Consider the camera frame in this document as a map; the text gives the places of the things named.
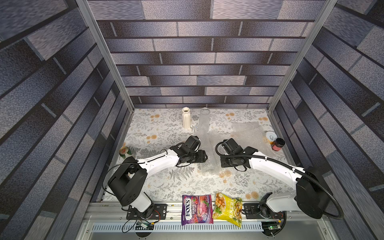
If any bubble wrap sheet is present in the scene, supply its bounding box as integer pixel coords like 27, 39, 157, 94
231, 122, 268, 149

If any white ribbed vase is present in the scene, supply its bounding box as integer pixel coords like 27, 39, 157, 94
182, 107, 192, 130

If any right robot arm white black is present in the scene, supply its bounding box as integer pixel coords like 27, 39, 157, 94
215, 139, 331, 219

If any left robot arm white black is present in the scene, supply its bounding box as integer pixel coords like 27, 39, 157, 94
107, 136, 208, 214

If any small red jar black lid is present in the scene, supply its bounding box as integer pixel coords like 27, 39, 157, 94
272, 138, 286, 152

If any yellow snack bag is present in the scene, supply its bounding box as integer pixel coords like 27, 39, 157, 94
213, 193, 243, 228

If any purple Fox's candy bag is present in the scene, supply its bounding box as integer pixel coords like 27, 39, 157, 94
181, 195, 214, 226

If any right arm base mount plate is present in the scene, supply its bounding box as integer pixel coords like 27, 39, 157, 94
242, 203, 285, 220

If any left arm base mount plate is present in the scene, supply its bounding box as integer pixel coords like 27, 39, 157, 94
126, 204, 168, 220

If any black corrugated cable hose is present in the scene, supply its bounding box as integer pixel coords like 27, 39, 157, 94
214, 140, 344, 236

